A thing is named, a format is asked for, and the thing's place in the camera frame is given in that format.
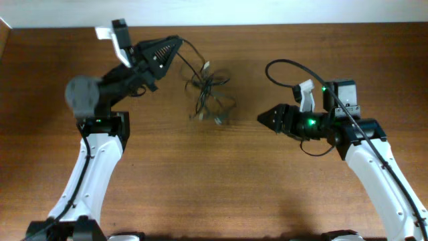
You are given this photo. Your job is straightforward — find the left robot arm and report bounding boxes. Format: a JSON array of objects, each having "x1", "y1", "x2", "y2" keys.
[{"x1": 25, "y1": 35, "x2": 184, "y2": 240}]

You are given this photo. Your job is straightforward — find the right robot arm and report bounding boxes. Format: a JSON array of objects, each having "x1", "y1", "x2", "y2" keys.
[{"x1": 257, "y1": 79, "x2": 427, "y2": 240}]

